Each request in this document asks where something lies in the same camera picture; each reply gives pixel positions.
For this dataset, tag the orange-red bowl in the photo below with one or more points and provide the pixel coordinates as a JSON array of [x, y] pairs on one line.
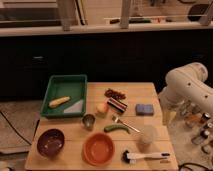
[[98, 149]]

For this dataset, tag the bunch of dark red grapes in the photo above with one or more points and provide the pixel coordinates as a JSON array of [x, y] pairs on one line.
[[114, 94]]

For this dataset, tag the green plastic tray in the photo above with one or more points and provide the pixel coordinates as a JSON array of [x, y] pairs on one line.
[[74, 86]]

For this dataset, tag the blue sponge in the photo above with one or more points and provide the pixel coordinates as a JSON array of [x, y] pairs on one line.
[[144, 109]]

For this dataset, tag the metal fork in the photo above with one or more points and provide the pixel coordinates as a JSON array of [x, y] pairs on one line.
[[118, 120]]

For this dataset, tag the white cloth in tray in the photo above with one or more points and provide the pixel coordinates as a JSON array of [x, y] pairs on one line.
[[75, 108]]

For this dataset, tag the white dish brush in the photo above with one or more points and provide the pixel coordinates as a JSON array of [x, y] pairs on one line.
[[130, 157]]

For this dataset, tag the yellow-orange fruit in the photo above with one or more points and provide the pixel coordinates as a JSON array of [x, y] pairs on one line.
[[102, 108]]

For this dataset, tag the yellow corn cob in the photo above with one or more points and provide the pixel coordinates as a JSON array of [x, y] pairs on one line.
[[56, 102]]

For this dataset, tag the small metal cup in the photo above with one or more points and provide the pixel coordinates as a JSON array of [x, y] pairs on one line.
[[88, 121]]

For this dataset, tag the white plastic cup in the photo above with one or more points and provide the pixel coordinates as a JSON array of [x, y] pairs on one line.
[[148, 134]]

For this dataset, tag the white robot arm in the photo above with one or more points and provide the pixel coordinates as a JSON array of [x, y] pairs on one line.
[[186, 83]]

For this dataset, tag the dark purple bowl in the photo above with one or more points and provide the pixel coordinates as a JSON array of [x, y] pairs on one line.
[[50, 143]]

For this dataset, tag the green chili pepper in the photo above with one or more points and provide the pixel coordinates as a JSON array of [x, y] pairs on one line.
[[111, 128]]

